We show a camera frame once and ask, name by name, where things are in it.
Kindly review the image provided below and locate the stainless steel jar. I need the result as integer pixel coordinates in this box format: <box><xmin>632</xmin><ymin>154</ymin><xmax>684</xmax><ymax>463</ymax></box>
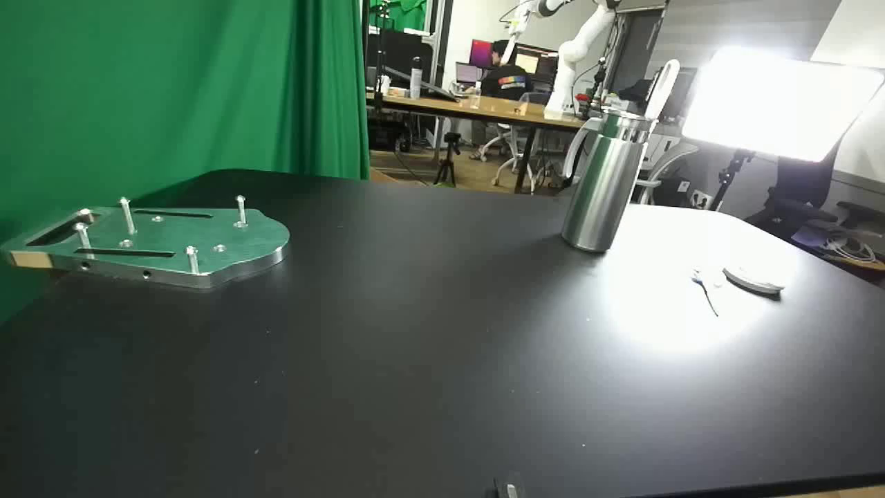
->
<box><xmin>563</xmin><ymin>111</ymin><xmax>653</xmax><ymax>254</ymax></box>

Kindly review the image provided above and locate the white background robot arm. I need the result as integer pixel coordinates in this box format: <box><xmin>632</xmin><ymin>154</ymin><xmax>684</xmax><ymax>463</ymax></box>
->
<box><xmin>502</xmin><ymin>0</ymin><xmax>621</xmax><ymax>120</ymax></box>

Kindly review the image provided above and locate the small black tripod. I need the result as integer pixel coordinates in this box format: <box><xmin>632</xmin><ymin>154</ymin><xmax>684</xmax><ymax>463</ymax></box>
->
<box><xmin>435</xmin><ymin>132</ymin><xmax>462</xmax><ymax>185</ymax></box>

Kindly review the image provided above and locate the wooden background desk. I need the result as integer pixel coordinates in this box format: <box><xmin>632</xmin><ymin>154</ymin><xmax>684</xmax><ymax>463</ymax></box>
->
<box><xmin>369</xmin><ymin>88</ymin><xmax>582</xmax><ymax>190</ymax></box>

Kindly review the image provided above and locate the seated person in black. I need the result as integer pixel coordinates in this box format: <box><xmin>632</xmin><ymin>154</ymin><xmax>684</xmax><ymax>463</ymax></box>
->
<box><xmin>483</xmin><ymin>63</ymin><xmax>534</xmax><ymax>99</ymax></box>

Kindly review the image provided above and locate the green screen curtain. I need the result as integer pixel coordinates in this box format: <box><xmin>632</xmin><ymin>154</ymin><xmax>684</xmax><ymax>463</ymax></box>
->
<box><xmin>0</xmin><ymin>0</ymin><xmax>375</xmax><ymax>326</ymax></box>

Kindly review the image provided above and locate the bright softbox light panel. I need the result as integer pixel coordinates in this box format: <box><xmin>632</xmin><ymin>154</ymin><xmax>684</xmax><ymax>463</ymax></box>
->
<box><xmin>684</xmin><ymin>48</ymin><xmax>884</xmax><ymax>162</ymax></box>

